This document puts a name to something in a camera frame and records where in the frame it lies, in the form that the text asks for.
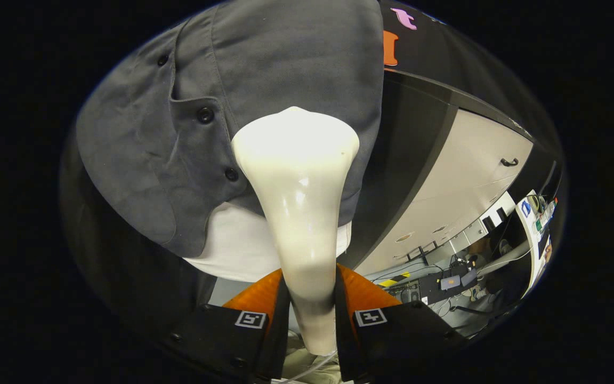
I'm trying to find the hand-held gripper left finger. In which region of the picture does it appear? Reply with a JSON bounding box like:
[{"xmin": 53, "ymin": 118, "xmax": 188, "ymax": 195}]
[{"xmin": 168, "ymin": 268, "xmax": 292, "ymax": 384}]

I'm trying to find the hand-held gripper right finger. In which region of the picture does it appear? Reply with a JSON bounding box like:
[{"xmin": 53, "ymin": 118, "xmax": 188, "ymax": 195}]
[{"xmin": 335, "ymin": 263, "xmax": 468, "ymax": 384}]

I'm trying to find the white garment steamer head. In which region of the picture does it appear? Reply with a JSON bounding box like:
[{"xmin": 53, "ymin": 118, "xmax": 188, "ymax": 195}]
[{"xmin": 231, "ymin": 106, "xmax": 361, "ymax": 357}]

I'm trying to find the grey button shirt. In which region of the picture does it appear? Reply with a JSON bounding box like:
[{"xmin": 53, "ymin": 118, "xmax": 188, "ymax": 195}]
[{"xmin": 75, "ymin": 0, "xmax": 385, "ymax": 260}]

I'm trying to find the white mannequin torso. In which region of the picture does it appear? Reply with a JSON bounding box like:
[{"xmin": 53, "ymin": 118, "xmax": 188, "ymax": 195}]
[{"xmin": 183, "ymin": 201, "xmax": 352, "ymax": 284}]

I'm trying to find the black electronics clutter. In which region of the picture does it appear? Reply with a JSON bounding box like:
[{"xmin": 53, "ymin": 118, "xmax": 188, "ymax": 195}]
[{"xmin": 386, "ymin": 255, "xmax": 500, "ymax": 307}]

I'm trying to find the grey cabinet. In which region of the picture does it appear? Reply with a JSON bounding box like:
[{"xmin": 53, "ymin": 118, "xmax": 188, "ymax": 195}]
[{"xmin": 352, "ymin": 69, "xmax": 535, "ymax": 278}]

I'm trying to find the white desk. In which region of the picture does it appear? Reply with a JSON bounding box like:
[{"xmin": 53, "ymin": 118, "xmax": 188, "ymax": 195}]
[{"xmin": 514, "ymin": 191, "xmax": 559, "ymax": 300}]

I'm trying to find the white steamer hose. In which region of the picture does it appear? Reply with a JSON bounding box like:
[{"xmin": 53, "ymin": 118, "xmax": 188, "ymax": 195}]
[{"xmin": 274, "ymin": 349, "xmax": 340, "ymax": 384}]

